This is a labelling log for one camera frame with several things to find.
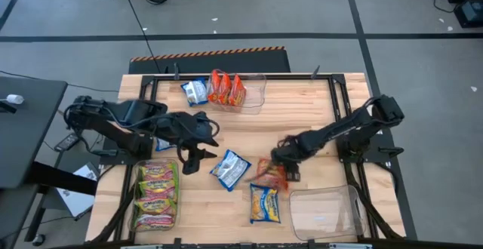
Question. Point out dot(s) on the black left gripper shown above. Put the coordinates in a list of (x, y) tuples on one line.
[(186, 130)]

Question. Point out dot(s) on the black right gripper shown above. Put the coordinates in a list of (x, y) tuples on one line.
[(290, 150)]

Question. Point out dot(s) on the orange Maruchan noodle packet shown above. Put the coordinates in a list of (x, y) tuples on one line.
[(225, 88), (269, 177), (213, 86), (237, 90)]

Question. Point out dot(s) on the blue Maruchan noodle packet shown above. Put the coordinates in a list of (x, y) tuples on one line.
[(195, 92), (163, 145), (265, 203), (231, 169)]

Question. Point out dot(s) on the clear plastic bin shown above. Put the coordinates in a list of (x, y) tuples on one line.
[(254, 90), (133, 211), (324, 211)]

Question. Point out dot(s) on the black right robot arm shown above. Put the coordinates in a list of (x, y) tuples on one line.
[(347, 124)]

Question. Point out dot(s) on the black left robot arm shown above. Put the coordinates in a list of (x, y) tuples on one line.
[(128, 113)]

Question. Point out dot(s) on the black hazard-striped floor mat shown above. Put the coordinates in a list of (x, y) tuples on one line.
[(211, 62)]

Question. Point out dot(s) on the black power adapter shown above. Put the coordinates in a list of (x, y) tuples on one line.
[(67, 142)]

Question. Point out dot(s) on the white paper sheet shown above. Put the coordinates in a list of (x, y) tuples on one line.
[(75, 200)]

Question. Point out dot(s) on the black desk leg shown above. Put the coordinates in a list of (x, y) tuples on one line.
[(64, 179)]

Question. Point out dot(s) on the dark grey desk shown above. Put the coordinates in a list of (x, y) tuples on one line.
[(26, 136)]

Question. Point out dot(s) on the small white device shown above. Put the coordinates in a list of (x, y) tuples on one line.
[(15, 99)]

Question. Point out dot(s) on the black equipment box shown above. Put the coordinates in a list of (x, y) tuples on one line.
[(471, 13)]

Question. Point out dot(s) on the black aluminium table frame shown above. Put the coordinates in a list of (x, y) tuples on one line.
[(294, 77)]

